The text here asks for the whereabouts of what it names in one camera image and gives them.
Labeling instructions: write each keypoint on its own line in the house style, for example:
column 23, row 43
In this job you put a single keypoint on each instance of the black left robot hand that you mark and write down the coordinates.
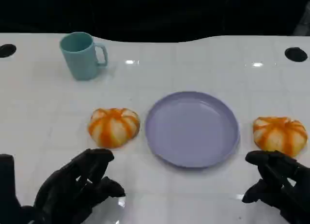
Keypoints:
column 63, row 185

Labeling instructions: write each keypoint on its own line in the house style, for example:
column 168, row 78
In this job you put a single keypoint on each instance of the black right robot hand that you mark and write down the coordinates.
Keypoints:
column 278, row 175

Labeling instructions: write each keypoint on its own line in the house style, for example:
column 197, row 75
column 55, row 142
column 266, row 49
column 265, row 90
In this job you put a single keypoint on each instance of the orange and white bread roll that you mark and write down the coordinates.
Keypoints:
column 278, row 133
column 113, row 127

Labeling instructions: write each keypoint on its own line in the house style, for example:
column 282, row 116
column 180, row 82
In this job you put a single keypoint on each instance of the lilac plate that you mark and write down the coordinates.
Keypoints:
column 192, row 130

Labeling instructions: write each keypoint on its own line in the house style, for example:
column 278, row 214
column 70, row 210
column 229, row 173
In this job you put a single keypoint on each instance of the pale green mug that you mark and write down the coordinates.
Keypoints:
column 78, row 57

